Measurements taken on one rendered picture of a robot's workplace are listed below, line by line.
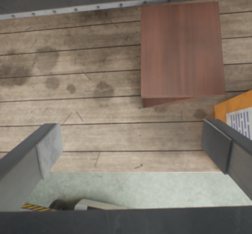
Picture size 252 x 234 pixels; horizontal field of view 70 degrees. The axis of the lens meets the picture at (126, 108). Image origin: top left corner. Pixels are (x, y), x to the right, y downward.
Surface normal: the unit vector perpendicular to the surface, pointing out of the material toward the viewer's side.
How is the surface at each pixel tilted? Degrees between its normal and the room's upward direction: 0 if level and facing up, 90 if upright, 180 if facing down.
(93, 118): 0
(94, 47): 0
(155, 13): 0
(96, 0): 90
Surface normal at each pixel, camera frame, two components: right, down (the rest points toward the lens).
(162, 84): -0.11, -0.14
